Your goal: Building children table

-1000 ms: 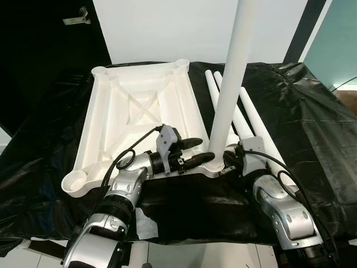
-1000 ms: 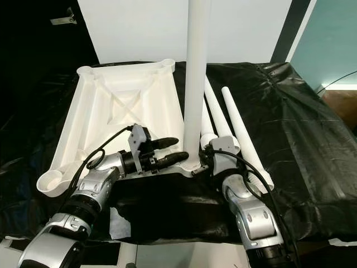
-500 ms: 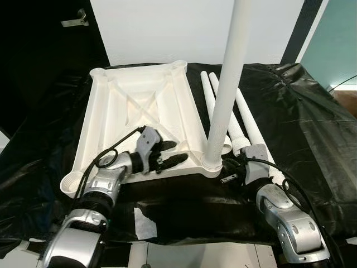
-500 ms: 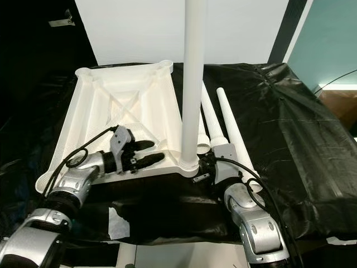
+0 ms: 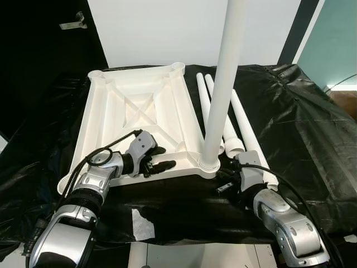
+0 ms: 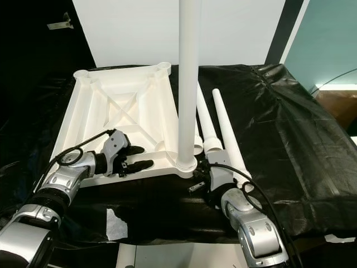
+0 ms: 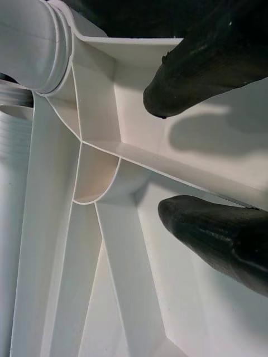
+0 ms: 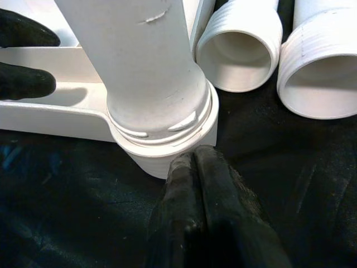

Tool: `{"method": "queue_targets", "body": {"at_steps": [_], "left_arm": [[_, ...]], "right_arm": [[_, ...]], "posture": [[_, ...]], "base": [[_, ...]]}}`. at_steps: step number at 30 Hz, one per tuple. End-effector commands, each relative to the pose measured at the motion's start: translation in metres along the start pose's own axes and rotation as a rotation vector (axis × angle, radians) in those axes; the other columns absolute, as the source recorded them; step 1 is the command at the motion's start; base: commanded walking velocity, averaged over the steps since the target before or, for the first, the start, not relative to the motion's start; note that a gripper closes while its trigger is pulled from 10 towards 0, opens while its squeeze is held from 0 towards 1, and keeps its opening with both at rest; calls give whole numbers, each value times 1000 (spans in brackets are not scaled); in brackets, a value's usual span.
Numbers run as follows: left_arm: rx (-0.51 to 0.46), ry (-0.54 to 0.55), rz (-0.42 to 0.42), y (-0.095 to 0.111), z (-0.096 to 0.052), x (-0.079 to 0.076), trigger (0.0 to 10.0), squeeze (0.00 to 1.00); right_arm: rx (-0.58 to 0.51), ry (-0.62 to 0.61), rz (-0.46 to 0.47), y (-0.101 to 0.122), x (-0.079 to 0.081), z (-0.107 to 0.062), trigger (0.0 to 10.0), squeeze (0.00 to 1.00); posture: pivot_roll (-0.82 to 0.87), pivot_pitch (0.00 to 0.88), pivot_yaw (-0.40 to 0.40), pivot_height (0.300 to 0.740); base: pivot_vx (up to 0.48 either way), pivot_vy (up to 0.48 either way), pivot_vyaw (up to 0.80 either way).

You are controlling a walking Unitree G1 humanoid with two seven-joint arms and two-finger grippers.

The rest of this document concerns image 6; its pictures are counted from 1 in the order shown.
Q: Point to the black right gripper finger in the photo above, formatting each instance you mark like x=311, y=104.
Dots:
x=197, y=187

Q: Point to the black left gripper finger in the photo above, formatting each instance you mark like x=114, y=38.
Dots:
x=134, y=152
x=139, y=167

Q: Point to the white tapered table leg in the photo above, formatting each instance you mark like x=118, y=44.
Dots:
x=228, y=128
x=209, y=128
x=188, y=84
x=198, y=148

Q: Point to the white plastic table top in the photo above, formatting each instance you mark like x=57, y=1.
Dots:
x=89, y=134

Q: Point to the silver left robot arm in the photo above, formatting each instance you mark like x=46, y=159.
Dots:
x=67, y=178

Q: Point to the black plastic table cover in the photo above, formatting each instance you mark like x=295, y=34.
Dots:
x=301, y=156

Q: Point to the black door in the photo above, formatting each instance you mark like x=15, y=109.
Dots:
x=33, y=61

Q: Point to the teal glass panel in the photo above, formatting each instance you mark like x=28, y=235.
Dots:
x=329, y=39

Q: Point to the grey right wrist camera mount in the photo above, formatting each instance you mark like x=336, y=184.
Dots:
x=220, y=174

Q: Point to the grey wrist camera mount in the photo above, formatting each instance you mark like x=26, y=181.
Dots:
x=220, y=174
x=116, y=146

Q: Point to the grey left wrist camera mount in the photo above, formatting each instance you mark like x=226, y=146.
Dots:
x=116, y=146

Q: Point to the black wall pillar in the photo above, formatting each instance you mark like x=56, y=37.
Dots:
x=285, y=30

